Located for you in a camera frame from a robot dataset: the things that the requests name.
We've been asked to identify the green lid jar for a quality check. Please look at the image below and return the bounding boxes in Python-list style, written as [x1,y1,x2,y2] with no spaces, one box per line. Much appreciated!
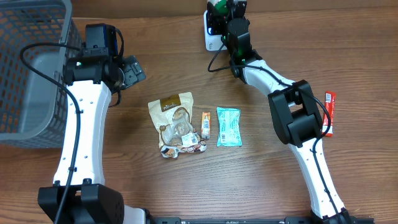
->
[207,0,229,15]

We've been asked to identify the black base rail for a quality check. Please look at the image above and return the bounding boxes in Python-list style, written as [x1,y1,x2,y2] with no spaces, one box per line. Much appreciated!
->
[146,216,376,224]

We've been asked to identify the grey plastic mesh basket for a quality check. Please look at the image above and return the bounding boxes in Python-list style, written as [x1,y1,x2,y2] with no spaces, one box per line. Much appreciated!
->
[1,0,81,148]

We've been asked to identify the red snack bar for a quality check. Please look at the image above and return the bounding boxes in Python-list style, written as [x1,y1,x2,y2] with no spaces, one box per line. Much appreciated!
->
[322,91,336,137]

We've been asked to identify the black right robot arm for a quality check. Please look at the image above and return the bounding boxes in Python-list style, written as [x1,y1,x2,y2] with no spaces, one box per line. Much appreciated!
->
[204,0,354,223]

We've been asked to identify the white barcode scanner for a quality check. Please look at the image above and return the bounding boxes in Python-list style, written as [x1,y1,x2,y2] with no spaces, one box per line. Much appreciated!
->
[203,8,226,51]

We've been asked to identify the teal tissue packet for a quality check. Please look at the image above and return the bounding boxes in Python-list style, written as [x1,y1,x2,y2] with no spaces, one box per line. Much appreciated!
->
[216,107,243,147]

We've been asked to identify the white snack wrapper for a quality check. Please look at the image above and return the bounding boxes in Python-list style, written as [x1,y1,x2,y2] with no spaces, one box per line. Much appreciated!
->
[148,92,206,158]

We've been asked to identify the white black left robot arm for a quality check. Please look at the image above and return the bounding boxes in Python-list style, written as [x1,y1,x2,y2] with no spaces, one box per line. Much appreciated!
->
[38,24,148,223]

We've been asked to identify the orange white snack packet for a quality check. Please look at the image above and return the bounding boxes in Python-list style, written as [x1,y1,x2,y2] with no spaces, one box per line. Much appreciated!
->
[201,112,211,139]

